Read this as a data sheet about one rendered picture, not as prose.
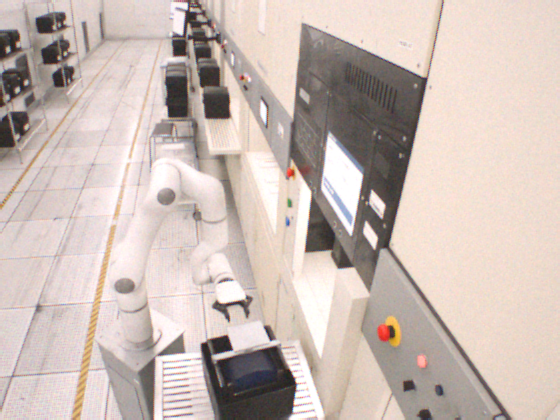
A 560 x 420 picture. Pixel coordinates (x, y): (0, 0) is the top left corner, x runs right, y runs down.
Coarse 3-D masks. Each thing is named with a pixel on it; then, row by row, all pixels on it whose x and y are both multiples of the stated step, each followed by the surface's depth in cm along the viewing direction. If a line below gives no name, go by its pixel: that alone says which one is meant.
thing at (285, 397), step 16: (208, 352) 147; (208, 368) 134; (208, 384) 138; (288, 384) 140; (256, 400) 127; (272, 400) 130; (288, 400) 134; (224, 416) 125; (240, 416) 129; (256, 416) 132; (272, 416) 136
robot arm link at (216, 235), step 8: (208, 224) 142; (216, 224) 142; (224, 224) 145; (208, 232) 144; (216, 232) 144; (224, 232) 146; (208, 240) 147; (216, 240) 146; (224, 240) 148; (200, 248) 150; (208, 248) 148; (216, 248) 148; (192, 256) 152; (200, 256) 148; (208, 256) 149; (192, 264) 150; (200, 264) 149; (192, 272) 152; (200, 272) 151; (200, 280) 153; (208, 280) 155
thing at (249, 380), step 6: (252, 372) 128; (258, 372) 129; (264, 372) 130; (270, 372) 132; (276, 372) 133; (240, 378) 127; (246, 378) 129; (252, 378) 130; (258, 378) 131; (264, 378) 132; (270, 378) 133; (276, 378) 135; (234, 384) 128; (240, 384) 129; (246, 384) 130; (252, 384) 132; (258, 384) 133; (264, 384) 134; (234, 390) 130; (240, 390) 131
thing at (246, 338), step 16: (224, 336) 140; (240, 336) 128; (256, 336) 128; (272, 336) 141; (224, 352) 145; (240, 352) 132; (272, 352) 142; (288, 368) 130; (224, 384) 123; (272, 384) 132; (224, 400) 128; (240, 400) 130
